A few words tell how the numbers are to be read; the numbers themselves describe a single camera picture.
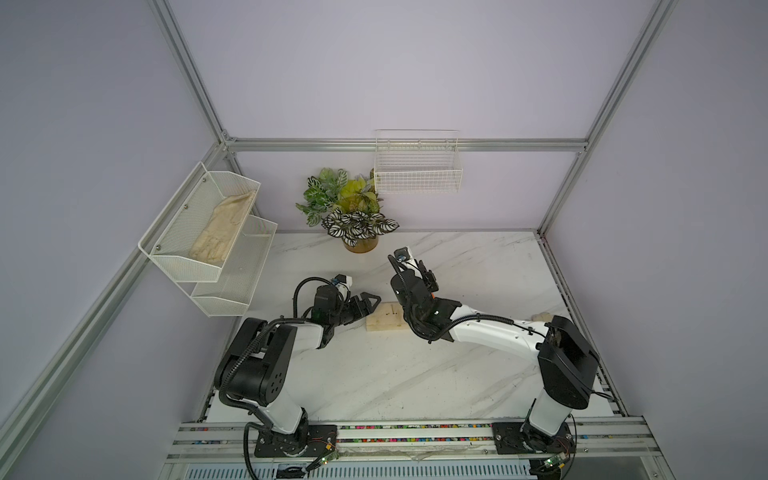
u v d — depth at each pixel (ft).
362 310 2.71
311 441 2.41
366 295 2.80
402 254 2.27
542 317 3.13
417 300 1.99
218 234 2.60
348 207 3.14
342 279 2.89
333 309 2.52
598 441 2.44
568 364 1.48
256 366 1.53
